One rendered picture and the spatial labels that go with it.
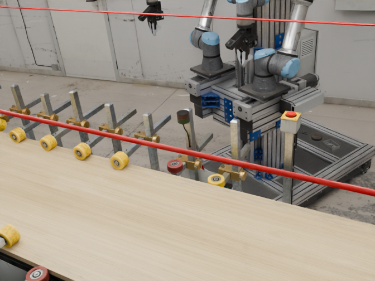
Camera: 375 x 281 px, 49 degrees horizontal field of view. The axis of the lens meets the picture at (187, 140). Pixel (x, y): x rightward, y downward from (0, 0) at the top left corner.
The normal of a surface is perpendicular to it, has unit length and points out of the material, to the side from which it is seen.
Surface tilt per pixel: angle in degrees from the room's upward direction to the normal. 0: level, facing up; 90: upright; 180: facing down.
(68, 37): 90
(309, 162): 0
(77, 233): 0
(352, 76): 90
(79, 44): 90
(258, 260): 0
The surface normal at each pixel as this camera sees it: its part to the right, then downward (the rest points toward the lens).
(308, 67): 0.59, 0.37
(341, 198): -0.09, -0.85
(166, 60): -0.40, 0.50
